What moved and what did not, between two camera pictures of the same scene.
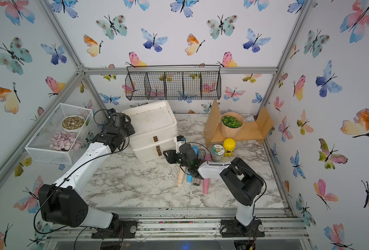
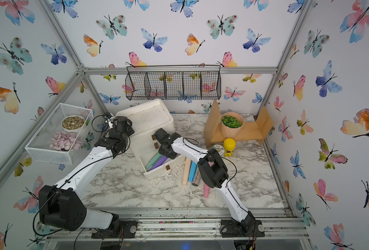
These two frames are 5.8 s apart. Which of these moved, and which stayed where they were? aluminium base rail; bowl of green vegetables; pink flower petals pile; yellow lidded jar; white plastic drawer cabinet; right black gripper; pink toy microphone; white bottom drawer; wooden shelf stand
Moved: white bottom drawer; right black gripper; white plastic drawer cabinet
Stayed: bowl of green vegetables; wooden shelf stand; yellow lidded jar; pink toy microphone; aluminium base rail; pink flower petals pile
